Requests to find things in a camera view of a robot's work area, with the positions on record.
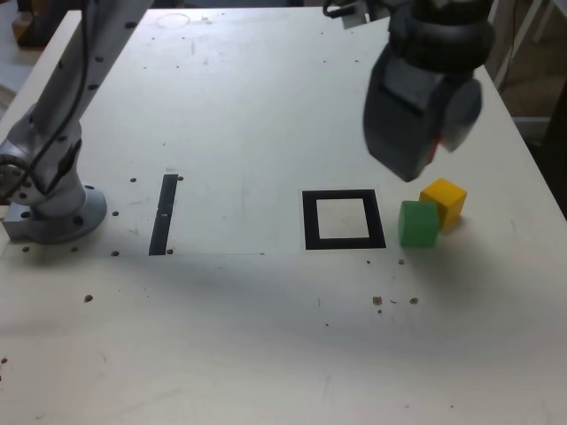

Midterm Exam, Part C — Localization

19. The yellow cube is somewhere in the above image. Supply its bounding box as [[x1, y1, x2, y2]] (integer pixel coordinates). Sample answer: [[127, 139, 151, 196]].
[[419, 177, 469, 231]]

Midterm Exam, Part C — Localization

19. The black tape square outline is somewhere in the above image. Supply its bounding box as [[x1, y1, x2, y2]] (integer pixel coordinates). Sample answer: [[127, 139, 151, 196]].
[[301, 189, 387, 251]]

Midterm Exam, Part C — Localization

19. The brown wooden furniture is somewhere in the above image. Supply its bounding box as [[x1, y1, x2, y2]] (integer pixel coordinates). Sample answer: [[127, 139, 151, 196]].
[[11, 0, 88, 48]]

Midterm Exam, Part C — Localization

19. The black tape strip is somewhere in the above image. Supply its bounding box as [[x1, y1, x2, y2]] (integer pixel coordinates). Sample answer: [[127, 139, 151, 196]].
[[148, 174, 178, 257]]

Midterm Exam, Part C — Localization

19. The small grey gripper camera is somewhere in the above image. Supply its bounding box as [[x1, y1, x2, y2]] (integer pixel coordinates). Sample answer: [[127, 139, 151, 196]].
[[340, 0, 371, 30]]

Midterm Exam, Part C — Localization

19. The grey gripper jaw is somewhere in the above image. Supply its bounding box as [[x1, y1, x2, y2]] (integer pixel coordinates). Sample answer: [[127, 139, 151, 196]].
[[362, 43, 454, 183], [439, 78, 484, 154]]

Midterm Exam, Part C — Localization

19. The white chair frame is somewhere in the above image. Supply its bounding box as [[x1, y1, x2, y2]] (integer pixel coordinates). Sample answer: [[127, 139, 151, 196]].
[[491, 0, 567, 89]]

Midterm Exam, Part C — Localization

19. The green cube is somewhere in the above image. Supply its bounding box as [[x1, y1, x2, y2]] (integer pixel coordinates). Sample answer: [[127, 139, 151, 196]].
[[397, 199, 440, 249]]

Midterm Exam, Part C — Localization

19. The dark furniture piece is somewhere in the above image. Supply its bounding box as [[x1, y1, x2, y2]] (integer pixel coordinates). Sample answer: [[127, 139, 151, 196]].
[[531, 73, 567, 213]]

